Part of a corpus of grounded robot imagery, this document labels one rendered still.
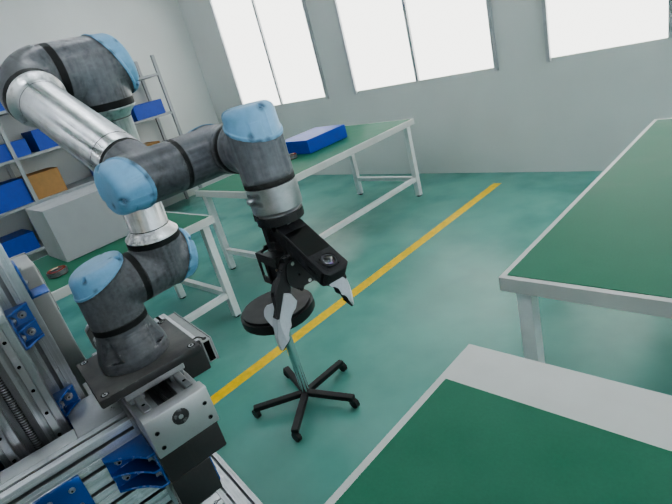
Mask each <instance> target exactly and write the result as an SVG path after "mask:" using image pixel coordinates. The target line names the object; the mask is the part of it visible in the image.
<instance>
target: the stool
mask: <svg viewBox="0 0 672 504"><path fill-rule="evenodd" d="M290 294H292V296H293V297H294V298H295V299H296V300H297V305H296V309H295V311H294V312H293V314H292V317H291V322H292V327H291V329H292V328H294V327H296V326H298V325H299V324H301V323H303V322H304V321H305V320H306V319H307V318H308V317H309V316H310V314H311V313H312V312H313V310H314V307H315V302H314V298H313V296H312V294H311V292H309V291H308V290H306V289H304V290H303V291H301V290H298V289H297V288H293V287H291V293H290ZM269 304H272V298H271V291H270V292H267V293H265V294H263V295H261V296H259V297H257V298H256V299H254V300H253V301H251V302H250V303H249V304H248V305H247V306H246V307H245V309H244V310H243V312H242V314H241V322H242V325H243V327H244V329H245V330H246V331H247V332H249V333H251V334H255V335H261V336H267V335H275V334H274V328H273V327H272V326H271V325H270V324H269V322H268V321H267V320H266V319H265V317H264V310H265V307H266V306H267V305H269ZM289 337H290V342H289V343H288V345H287V346H286V350H287V353H288V355H289V358H290V361H291V364H292V367H293V370H294V372H293V371H292V370H291V368H290V367H289V366H287V367H285V368H283V373H284V375H285V376H286V377H287V378H290V380H291V381H292V382H293V383H294V384H295V386H296V387H297V388H298V389H299V391H296V392H293V393H289V394H286V395H283V396H280V397H277V398H274V399H271V400H268V401H265V402H262V403H258V404H255V405H254V406H253V410H252V414H253V415H254V417H255V418H257V419H258V418H260V417H261V416H262V414H261V412H260V411H261V410H265V409H268V408H271V407H274V406H277V405H280V404H283V403H286V402H289V401H292V400H295V399H299V398H300V400H299V404H298V407H297V411H296V414H295V417H294V421H293V424H292V428H291V432H292V434H291V436H292V438H293V439H294V440H295V441H296V442H300V441H301V440H302V436H301V434H300V433H299V431H300V427H301V423H302V420H303V416H304V412H305V408H306V405H307V401H308V397H317V398H324V399H332V400H340V401H348V402H349V403H350V405H351V406H352V407H353V408H355V409H356V408H358V407H359V406H360V403H359V401H358V400H357V399H356V398H355V395H354V394H351V393H342V392H334V391H326V390H317V389H316V388H317V387H318V386H319V385H321V384H322V383H323V382H324V381H325V380H326V379H328V378H329V377H330V376H331V375H332V374H333V373H334V372H336V371H337V370H338V369H340V370H341V371H342V372H344V371H345V370H346V369H347V365H346V364H345V363H344V362H343V361H342V360H340V359H339V360H337V361H336V362H335V363H334V364H333V365H332V366H330V367H329V368H328V369H327V370H326V371H324V372H323V373H322V374H321V375H320V376H319V377H317V378H316V379H315V380H314V381H313V382H311V383H310V384H309V385H308V383H307V380H306V377H305V374H304V371H303V368H302V365H301V362H300V359H299V356H298V353H297V350H296V347H295V344H294V341H293V338H292V335H291V332H289Z"/></svg>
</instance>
